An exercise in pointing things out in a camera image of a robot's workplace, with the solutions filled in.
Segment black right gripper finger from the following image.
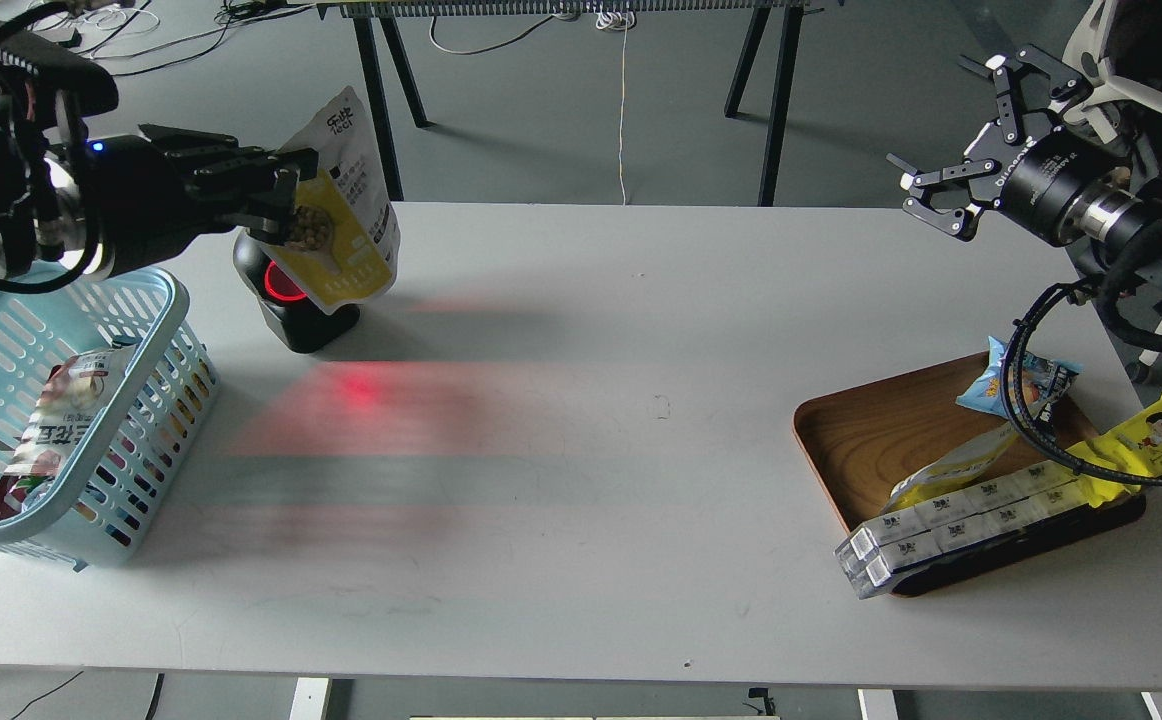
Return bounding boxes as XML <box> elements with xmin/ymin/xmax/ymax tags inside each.
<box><xmin>959</xmin><ymin>44</ymin><xmax>1093</xmax><ymax>146</ymax></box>
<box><xmin>885</xmin><ymin>152</ymin><xmax>1000</xmax><ymax>242</ymax></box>

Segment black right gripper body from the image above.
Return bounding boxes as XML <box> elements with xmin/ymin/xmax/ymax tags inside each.
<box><xmin>964</xmin><ymin>127</ymin><xmax>1142</xmax><ymax>247</ymax></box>

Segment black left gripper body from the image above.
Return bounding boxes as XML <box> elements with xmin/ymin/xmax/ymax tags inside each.
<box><xmin>49</xmin><ymin>132</ymin><xmax>205</xmax><ymax>279</ymax></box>

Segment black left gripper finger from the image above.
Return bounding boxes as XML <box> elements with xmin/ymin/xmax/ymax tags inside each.
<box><xmin>139</xmin><ymin>123</ymin><xmax>320</xmax><ymax>186</ymax></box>
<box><xmin>196</xmin><ymin>170</ymin><xmax>301</xmax><ymax>245</ymax></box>

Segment yellow nut snack pouch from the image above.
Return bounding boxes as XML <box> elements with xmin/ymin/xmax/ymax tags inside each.
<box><xmin>264</xmin><ymin>86</ymin><xmax>401</xmax><ymax>314</ymax></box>

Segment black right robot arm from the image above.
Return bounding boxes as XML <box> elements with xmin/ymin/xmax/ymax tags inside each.
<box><xmin>889</xmin><ymin>45</ymin><xmax>1162</xmax><ymax>354</ymax></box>

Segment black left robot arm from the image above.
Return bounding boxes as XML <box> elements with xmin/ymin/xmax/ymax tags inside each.
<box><xmin>0</xmin><ymin>1</ymin><xmax>320</xmax><ymax>293</ymax></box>

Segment blue snack bag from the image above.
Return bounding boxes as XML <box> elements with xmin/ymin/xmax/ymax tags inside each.
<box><xmin>956</xmin><ymin>334</ymin><xmax>1082</xmax><ymax>416</ymax></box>

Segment red white snack bag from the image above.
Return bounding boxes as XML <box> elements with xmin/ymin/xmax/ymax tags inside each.
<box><xmin>0</xmin><ymin>345</ymin><xmax>136</xmax><ymax>521</ymax></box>

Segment light blue plastic basket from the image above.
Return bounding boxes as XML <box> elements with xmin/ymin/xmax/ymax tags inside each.
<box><xmin>0</xmin><ymin>268</ymin><xmax>217</xmax><ymax>570</ymax></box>

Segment yellow cartoon snack bag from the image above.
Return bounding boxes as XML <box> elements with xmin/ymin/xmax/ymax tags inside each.
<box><xmin>1067</xmin><ymin>395</ymin><xmax>1162</xmax><ymax>477</ymax></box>

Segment white boxed snack pack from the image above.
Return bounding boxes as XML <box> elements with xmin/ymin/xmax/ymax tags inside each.
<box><xmin>834</xmin><ymin>462</ymin><xmax>1088</xmax><ymax>600</ymax></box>

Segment white office chair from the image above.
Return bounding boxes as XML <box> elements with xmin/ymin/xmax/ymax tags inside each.
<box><xmin>1061</xmin><ymin>1</ymin><xmax>1162</xmax><ymax>143</ymax></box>

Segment black barcode scanner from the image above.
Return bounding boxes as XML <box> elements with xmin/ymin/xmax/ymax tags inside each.
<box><xmin>234</xmin><ymin>231</ymin><xmax>360</xmax><ymax>354</ymax></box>

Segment black trestle table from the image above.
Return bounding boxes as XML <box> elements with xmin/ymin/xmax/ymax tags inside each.
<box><xmin>286</xmin><ymin>0</ymin><xmax>827</xmax><ymax>207</ymax></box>

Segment brown wooden tray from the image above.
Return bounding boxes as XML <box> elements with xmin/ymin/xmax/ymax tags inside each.
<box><xmin>792</xmin><ymin>352</ymin><xmax>1145</xmax><ymax>592</ymax></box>

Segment yellow white flat pouch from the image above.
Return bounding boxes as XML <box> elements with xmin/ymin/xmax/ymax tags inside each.
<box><xmin>881</xmin><ymin>423</ymin><xmax>1020</xmax><ymax>514</ymax></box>

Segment floor cables and adapter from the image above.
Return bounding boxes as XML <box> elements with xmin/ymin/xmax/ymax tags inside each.
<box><xmin>31</xmin><ymin>0</ymin><xmax>313</xmax><ymax>75</ymax></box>

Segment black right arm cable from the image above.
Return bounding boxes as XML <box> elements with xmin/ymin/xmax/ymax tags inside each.
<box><xmin>1000</xmin><ymin>280</ymin><xmax>1162</xmax><ymax>491</ymax></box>

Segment white hanging cable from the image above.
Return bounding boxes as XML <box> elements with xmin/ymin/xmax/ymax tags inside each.
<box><xmin>596</xmin><ymin>10</ymin><xmax>638</xmax><ymax>206</ymax></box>

